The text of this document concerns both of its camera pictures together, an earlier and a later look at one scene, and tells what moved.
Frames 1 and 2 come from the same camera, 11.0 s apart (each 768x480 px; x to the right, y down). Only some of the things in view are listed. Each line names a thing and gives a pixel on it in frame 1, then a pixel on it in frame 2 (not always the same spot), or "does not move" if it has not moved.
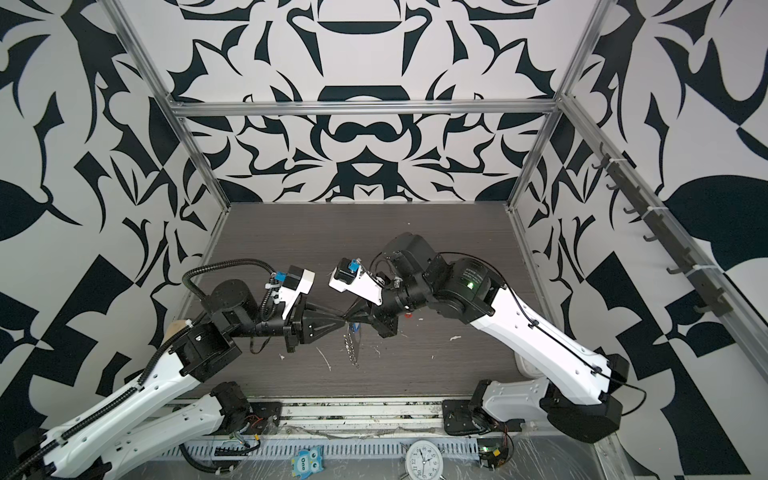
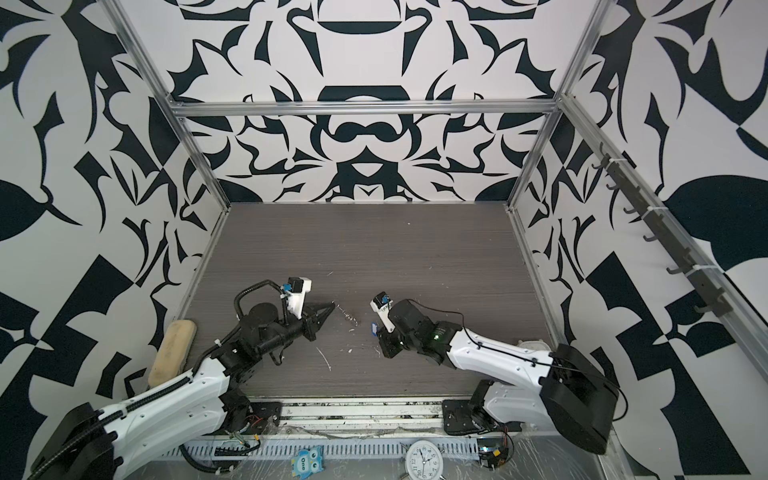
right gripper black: (377, 315) → (385, 338)
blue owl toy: (308, 461) does not move
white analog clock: (424, 461) does not move
